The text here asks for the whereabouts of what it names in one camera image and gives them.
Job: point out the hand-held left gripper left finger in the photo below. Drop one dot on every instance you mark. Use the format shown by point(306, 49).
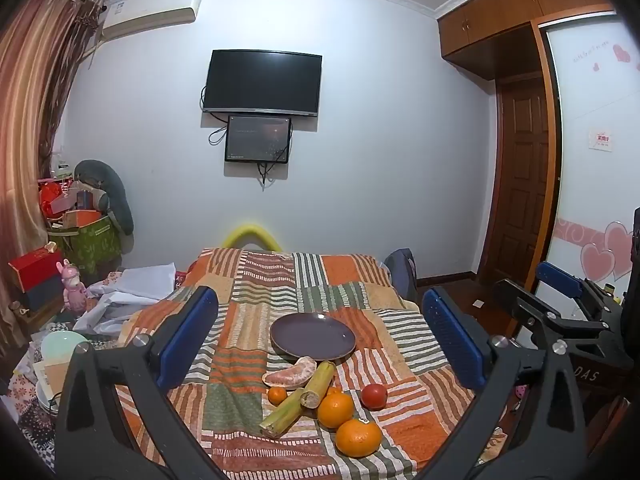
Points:
point(192, 332)

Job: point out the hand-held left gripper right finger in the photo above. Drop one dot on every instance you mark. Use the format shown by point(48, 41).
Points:
point(447, 332)

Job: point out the green patterned box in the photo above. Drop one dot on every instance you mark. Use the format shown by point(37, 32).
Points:
point(92, 247)

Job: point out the red gift bag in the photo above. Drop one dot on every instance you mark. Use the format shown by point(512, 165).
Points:
point(52, 197)

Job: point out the green sugarcane piece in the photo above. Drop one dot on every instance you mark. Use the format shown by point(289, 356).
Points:
point(282, 415)
point(320, 382)

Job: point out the small black wall monitor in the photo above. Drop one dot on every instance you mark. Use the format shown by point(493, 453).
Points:
point(257, 138)

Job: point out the brown striped curtain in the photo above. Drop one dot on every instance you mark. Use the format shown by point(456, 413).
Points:
point(30, 135)

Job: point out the pale green bowl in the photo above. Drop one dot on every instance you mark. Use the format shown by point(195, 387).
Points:
point(62, 347)

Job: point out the orange box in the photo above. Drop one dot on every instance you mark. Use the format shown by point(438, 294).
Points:
point(82, 218)

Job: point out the pink bunny toy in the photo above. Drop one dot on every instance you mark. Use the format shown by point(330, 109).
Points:
point(75, 290)

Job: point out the dark purple plate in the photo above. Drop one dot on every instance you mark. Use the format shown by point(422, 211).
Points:
point(312, 337)

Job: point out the white cloth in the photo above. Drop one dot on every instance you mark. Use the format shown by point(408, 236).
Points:
point(135, 285)

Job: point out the brown wooden door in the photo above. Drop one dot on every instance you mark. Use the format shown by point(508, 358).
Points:
point(522, 180)

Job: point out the wooden overhead cabinet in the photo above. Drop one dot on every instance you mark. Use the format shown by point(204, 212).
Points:
point(500, 15)

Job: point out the white air conditioner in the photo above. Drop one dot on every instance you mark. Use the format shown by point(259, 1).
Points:
point(150, 10)

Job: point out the red tomato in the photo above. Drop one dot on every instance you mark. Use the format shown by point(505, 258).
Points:
point(374, 396)

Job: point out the black wall television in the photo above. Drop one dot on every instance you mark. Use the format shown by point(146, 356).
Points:
point(262, 82)

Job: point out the small mandarin orange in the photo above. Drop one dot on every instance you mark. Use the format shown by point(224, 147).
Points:
point(276, 395)

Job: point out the large orange with sticker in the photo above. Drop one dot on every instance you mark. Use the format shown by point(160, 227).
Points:
point(357, 439)

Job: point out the dark blue backpack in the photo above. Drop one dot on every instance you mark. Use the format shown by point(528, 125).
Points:
point(400, 272)

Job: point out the peeled grapefruit segment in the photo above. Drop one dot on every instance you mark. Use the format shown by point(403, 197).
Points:
point(290, 376)

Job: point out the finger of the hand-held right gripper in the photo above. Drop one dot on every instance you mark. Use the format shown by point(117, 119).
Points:
point(557, 277)
point(520, 300)

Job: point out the grey plush shark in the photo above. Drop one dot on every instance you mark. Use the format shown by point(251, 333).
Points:
point(112, 190)

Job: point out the red gift box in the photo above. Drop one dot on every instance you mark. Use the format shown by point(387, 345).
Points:
point(35, 266)

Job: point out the yellow foam tube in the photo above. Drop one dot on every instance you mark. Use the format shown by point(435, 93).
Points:
point(252, 234)

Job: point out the striped patchwork blanket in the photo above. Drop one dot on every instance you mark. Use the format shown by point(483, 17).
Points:
point(250, 285)

